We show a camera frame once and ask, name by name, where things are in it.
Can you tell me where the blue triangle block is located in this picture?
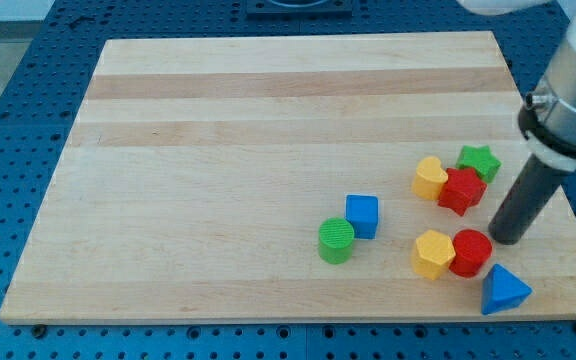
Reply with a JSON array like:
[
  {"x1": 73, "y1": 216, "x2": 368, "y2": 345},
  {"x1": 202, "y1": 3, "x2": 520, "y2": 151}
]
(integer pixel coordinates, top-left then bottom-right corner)
[{"x1": 481, "y1": 264, "x2": 533, "y2": 315}]

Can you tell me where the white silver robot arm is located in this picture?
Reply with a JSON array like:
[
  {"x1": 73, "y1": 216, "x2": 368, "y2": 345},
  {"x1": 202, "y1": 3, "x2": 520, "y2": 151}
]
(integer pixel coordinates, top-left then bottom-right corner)
[{"x1": 518, "y1": 13, "x2": 576, "y2": 172}]

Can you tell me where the yellow hexagon block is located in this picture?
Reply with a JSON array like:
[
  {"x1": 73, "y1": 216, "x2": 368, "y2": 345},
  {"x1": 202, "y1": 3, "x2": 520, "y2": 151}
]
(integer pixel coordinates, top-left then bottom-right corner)
[{"x1": 411, "y1": 230, "x2": 456, "y2": 280}]

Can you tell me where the light wooden board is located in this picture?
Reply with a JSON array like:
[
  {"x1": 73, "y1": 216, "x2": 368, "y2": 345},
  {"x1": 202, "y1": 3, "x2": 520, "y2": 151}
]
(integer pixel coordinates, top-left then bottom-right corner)
[{"x1": 0, "y1": 30, "x2": 576, "y2": 326}]

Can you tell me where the green cylinder block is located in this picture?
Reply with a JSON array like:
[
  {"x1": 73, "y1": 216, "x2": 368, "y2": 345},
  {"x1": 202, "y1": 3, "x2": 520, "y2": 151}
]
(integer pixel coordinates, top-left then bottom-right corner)
[{"x1": 318, "y1": 217, "x2": 355, "y2": 264}]

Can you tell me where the blue cube block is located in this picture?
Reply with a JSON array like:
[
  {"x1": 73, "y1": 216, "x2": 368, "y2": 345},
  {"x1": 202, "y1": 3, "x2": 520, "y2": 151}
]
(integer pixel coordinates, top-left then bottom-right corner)
[{"x1": 345, "y1": 194, "x2": 379, "y2": 239}]

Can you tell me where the yellow heart block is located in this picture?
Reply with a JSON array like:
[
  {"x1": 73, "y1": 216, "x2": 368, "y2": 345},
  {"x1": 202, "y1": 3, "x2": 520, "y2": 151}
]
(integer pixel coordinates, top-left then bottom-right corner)
[{"x1": 411, "y1": 156, "x2": 449, "y2": 201}]

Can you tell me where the red star block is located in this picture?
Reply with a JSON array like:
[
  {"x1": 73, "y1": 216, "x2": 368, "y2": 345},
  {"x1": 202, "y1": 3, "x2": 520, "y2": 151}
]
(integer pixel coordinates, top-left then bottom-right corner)
[{"x1": 437, "y1": 168, "x2": 487, "y2": 216}]

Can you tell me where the green star block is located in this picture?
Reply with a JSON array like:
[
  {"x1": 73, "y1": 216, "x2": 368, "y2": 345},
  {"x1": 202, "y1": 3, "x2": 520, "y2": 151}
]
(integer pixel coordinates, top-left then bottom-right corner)
[{"x1": 456, "y1": 145, "x2": 502, "y2": 184}]

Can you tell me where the red cylinder block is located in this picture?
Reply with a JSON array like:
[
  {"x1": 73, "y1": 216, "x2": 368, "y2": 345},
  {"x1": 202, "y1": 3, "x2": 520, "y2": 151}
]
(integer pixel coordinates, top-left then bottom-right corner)
[{"x1": 449, "y1": 229, "x2": 493, "y2": 278}]

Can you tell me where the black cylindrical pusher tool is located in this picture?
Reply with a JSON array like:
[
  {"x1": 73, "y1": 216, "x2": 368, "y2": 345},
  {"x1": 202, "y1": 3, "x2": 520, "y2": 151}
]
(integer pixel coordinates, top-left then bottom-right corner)
[{"x1": 488, "y1": 155, "x2": 569, "y2": 245}]

